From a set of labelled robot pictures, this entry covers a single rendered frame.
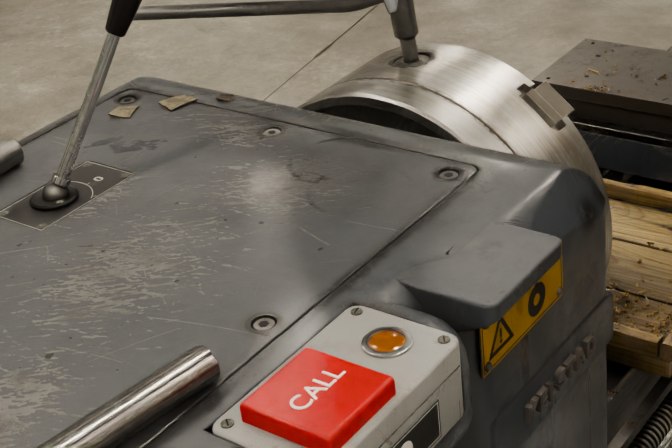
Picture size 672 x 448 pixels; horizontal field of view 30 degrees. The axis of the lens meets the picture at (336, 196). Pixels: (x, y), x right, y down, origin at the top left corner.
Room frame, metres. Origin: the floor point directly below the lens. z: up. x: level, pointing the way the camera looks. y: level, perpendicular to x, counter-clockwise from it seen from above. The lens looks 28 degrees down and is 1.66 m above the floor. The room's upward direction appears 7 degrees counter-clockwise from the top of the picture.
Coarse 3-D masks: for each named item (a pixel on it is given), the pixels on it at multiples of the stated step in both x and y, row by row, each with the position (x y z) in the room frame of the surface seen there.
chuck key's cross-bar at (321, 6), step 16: (288, 0) 1.00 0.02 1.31; (304, 0) 1.01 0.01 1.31; (320, 0) 1.01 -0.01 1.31; (336, 0) 1.01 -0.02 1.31; (352, 0) 1.02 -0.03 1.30; (368, 0) 1.02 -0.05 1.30; (144, 16) 0.96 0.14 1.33; (160, 16) 0.96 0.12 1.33; (176, 16) 0.96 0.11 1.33; (192, 16) 0.97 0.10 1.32; (208, 16) 0.97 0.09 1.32; (224, 16) 0.98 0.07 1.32; (240, 16) 0.99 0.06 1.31
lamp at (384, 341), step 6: (372, 336) 0.58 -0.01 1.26; (378, 336) 0.58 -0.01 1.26; (384, 336) 0.58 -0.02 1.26; (390, 336) 0.58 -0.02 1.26; (396, 336) 0.58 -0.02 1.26; (402, 336) 0.58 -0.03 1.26; (372, 342) 0.58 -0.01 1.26; (378, 342) 0.58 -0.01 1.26; (384, 342) 0.58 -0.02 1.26; (390, 342) 0.58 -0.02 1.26; (396, 342) 0.58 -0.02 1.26; (402, 342) 0.58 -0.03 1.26; (372, 348) 0.57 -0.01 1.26; (378, 348) 0.57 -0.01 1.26; (384, 348) 0.57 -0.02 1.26; (390, 348) 0.57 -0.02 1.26; (396, 348) 0.57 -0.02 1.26
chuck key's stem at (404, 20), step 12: (408, 0) 1.03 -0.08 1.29; (396, 12) 1.03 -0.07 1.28; (408, 12) 1.03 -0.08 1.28; (396, 24) 1.03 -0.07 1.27; (408, 24) 1.03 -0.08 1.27; (396, 36) 1.03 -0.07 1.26; (408, 36) 1.02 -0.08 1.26; (408, 48) 1.03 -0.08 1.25; (408, 60) 1.03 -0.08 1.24; (420, 60) 1.03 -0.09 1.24
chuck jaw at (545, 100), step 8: (520, 88) 1.00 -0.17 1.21; (536, 88) 1.03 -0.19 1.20; (544, 88) 1.03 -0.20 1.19; (552, 88) 1.04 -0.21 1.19; (520, 96) 0.99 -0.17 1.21; (528, 96) 1.00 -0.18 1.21; (536, 96) 1.00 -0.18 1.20; (544, 96) 1.02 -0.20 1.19; (552, 96) 1.03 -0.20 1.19; (560, 96) 1.03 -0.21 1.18; (528, 104) 0.99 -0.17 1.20; (536, 104) 0.99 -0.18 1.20; (544, 104) 0.99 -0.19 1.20; (552, 104) 1.02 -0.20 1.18; (560, 104) 1.02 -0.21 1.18; (568, 104) 1.03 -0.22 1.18; (544, 112) 0.99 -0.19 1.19; (552, 112) 0.99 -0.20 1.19; (560, 112) 1.01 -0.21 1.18; (568, 112) 1.02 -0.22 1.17; (544, 120) 0.98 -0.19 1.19; (552, 120) 0.98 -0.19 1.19; (560, 128) 0.98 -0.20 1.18
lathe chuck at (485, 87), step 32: (384, 64) 1.04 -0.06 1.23; (448, 64) 1.01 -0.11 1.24; (480, 64) 1.02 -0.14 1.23; (448, 96) 0.96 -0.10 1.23; (480, 96) 0.97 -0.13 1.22; (512, 96) 0.98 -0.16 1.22; (512, 128) 0.94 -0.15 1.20; (544, 128) 0.96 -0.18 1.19; (576, 128) 0.98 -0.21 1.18; (544, 160) 0.93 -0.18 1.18; (576, 160) 0.95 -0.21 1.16; (608, 224) 0.95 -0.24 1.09; (608, 256) 0.95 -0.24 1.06
